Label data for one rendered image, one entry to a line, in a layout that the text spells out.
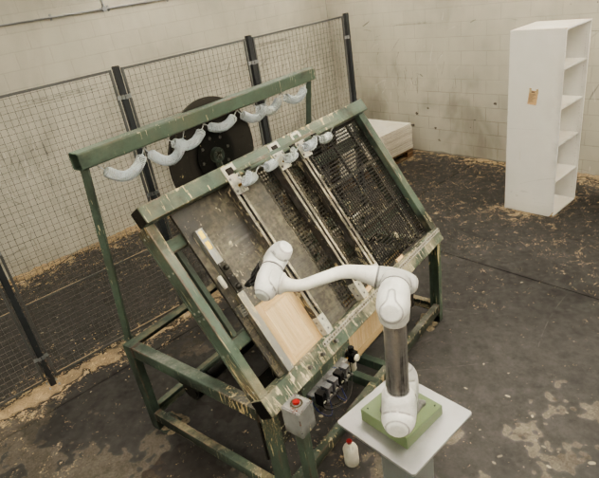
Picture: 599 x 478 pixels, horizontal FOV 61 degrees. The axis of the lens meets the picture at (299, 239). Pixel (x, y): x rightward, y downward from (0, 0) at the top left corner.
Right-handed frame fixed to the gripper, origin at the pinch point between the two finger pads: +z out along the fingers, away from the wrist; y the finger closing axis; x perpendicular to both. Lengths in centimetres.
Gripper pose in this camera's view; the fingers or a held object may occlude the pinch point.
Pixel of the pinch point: (249, 283)
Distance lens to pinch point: 267.0
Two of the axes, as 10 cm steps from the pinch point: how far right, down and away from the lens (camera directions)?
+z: -4.7, 4.6, 7.5
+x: 8.8, 2.7, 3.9
